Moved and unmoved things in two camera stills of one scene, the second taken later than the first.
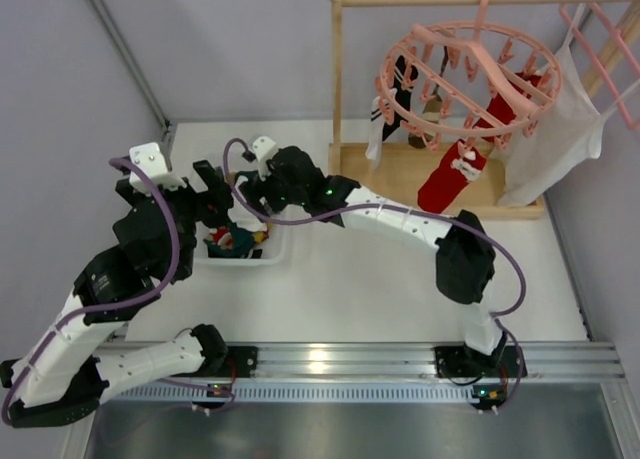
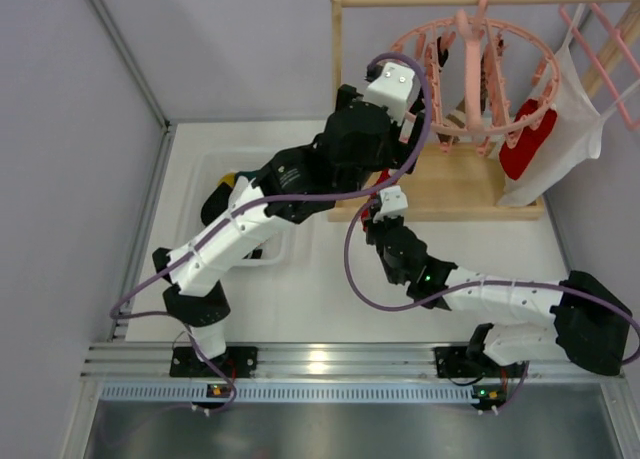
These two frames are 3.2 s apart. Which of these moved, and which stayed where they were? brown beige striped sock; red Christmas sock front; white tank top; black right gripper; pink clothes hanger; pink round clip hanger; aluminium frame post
Moved: black right gripper; red Christmas sock front; brown beige striped sock
Stayed: pink clothes hanger; pink round clip hanger; white tank top; aluminium frame post
